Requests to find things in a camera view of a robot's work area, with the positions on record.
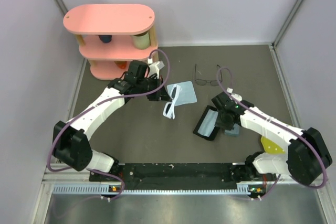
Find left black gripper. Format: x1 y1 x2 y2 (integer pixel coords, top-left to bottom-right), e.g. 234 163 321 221
136 75 171 102

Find blue grey glasses case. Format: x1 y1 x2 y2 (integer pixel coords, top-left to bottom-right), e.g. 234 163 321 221
224 124 240 137

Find white frame sunglasses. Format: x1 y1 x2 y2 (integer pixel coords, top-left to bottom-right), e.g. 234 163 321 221
163 84 181 119

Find black glasses case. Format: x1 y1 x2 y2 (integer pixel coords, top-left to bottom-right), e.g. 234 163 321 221
193 105 220 141

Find light blue cleaning cloth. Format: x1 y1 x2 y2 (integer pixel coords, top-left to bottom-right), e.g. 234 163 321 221
167 81 197 106
197 110 218 137

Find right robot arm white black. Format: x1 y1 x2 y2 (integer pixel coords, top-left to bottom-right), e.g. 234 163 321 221
212 92 333 186

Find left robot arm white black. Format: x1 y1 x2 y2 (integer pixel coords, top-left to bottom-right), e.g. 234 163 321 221
52 60 170 180

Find yellow green dotted plate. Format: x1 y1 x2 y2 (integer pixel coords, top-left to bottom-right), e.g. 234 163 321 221
260 136 285 154

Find orange red small cup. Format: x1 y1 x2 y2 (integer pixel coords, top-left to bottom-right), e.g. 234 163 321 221
114 61 128 69

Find cream cylindrical jar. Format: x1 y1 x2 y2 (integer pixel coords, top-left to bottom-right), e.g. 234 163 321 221
132 31 151 50

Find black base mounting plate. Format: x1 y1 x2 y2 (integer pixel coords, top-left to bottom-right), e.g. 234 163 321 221
89 162 276 191

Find pink three-tier wooden shelf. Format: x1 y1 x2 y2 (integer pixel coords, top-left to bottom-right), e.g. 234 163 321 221
63 4 159 80

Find dark blue cup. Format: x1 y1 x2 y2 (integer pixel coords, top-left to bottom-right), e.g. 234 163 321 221
98 35 112 44

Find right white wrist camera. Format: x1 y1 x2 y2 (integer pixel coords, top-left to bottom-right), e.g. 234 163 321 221
226 88 242 102

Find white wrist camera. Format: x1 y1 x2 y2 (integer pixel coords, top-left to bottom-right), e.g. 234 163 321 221
226 88 242 102
148 61 165 76

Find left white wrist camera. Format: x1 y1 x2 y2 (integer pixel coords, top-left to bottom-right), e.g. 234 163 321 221
148 61 165 76

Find thin black wire eyeglasses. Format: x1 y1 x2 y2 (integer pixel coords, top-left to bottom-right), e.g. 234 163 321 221
194 64 223 87

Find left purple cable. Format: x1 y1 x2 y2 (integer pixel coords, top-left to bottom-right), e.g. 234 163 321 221
47 49 171 203

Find purple cable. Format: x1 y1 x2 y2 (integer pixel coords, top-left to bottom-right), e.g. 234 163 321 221
215 67 329 200
47 49 171 203

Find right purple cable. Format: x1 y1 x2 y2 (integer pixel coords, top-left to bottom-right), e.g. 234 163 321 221
215 67 329 200

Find aluminium rail with cable duct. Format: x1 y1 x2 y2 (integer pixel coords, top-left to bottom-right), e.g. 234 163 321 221
41 161 330 196

